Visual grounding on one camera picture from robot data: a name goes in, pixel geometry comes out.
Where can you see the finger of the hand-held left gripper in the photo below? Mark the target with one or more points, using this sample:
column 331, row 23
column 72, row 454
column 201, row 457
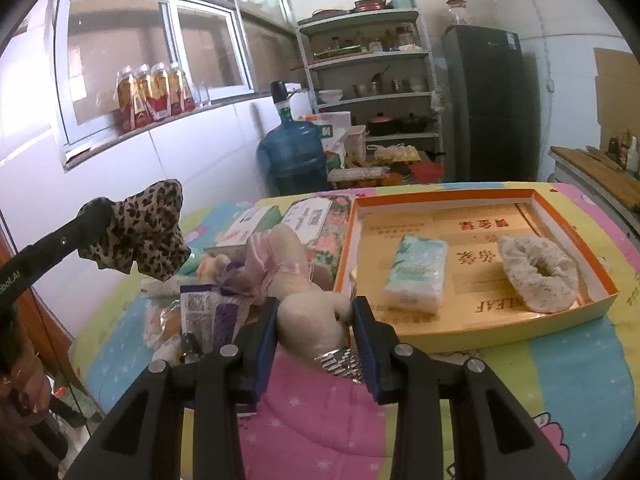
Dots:
column 60, row 237

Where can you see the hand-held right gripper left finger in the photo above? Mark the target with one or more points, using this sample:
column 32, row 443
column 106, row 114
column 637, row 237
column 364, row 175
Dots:
column 262, row 340

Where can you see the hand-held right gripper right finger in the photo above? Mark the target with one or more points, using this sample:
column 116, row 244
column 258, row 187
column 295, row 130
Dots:
column 362, row 350

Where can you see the purple white snack packet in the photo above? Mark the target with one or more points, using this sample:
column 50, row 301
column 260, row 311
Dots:
column 227, row 320

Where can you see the large beige plush bear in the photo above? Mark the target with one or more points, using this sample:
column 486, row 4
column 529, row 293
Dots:
column 310, row 320

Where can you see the white printed snack packet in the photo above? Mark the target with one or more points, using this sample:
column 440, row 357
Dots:
column 197, row 310

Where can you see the leopard print scrunchie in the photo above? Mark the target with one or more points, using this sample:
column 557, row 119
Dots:
column 145, row 230

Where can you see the orange-rimmed cardboard box tray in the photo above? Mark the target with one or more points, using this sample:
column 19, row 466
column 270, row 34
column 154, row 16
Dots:
column 470, row 280

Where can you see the person's left hand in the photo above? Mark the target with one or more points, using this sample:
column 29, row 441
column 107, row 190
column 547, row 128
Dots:
column 30, row 385

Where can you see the metal watch band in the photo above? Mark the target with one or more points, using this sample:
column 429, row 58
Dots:
column 340, row 362

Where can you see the green white tissue pack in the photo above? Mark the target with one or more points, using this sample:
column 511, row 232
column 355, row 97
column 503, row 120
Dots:
column 415, row 275

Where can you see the floral tissue box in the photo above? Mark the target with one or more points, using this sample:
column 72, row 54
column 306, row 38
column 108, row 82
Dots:
column 325, row 255

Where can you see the green white carton box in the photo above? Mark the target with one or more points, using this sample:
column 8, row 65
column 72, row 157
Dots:
column 245, row 227

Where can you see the orange drink bottle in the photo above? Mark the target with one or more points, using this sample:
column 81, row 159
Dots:
column 131, row 102
column 164, row 87
column 149, row 94
column 181, row 87

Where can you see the white floral scrunchie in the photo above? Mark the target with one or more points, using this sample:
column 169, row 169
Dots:
column 520, row 285

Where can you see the clear fruit box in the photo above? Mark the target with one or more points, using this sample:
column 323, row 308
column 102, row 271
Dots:
column 357, row 178

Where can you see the red plastic basin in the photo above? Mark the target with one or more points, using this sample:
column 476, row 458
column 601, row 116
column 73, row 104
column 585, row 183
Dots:
column 427, row 172

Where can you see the blue water jug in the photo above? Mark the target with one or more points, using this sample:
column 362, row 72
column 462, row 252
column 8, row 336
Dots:
column 292, row 152

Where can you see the tray of eggs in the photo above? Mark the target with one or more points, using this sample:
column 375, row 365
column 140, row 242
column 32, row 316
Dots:
column 397, row 154

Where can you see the clear drinking glass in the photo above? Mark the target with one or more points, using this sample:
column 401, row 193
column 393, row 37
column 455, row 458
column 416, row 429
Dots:
column 205, row 95

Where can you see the white plastic bin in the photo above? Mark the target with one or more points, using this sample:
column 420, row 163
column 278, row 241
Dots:
column 356, row 142

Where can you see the sliding window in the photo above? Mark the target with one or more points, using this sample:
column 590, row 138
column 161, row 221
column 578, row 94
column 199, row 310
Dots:
column 171, row 50

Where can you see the white green sack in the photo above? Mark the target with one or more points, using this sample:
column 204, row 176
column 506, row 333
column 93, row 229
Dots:
column 332, row 127

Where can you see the red lidded pot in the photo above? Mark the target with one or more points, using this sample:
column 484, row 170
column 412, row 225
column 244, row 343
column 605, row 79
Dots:
column 382, row 125

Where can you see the black wok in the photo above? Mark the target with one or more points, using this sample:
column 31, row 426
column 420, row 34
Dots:
column 415, row 122

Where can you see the black water pump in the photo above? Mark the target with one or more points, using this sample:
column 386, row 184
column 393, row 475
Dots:
column 279, row 91

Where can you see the white bowl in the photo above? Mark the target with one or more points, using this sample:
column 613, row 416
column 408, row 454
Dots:
column 330, row 96

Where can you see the grey cabinet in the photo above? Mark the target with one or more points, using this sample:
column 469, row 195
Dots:
column 575, row 185

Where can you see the dark refrigerator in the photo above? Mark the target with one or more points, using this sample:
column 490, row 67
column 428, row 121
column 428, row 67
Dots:
column 487, row 105

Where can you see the green metal shelf rack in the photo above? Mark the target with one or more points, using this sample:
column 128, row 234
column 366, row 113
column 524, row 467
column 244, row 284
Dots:
column 370, row 60

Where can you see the wooden cutting board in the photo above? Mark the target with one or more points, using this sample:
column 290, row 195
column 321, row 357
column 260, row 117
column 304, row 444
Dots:
column 595, row 170

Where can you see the red shallow pot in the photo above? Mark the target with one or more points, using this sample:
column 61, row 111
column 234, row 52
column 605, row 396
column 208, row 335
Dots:
column 371, row 5

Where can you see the glass jar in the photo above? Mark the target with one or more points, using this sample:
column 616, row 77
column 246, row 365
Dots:
column 459, row 14

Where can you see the flat cardboard sheet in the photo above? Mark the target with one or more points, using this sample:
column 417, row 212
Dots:
column 617, row 90

